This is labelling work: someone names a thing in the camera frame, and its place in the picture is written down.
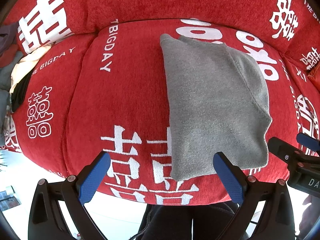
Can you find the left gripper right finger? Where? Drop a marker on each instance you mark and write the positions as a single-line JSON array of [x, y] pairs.
[[276, 220]]

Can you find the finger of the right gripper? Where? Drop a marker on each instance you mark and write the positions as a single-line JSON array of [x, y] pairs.
[[309, 142], [284, 151]]

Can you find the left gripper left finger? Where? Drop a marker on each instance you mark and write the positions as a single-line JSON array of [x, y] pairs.
[[46, 220]]

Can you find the grey knit sweater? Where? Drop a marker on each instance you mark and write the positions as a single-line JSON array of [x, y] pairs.
[[218, 102]]

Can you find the pile of clothes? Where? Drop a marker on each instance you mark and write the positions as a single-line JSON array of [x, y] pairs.
[[14, 67]]

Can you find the person's right hand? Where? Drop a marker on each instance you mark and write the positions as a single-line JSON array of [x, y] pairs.
[[310, 215]]

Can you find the red sofa cover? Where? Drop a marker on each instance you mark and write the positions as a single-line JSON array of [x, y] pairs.
[[102, 84]]

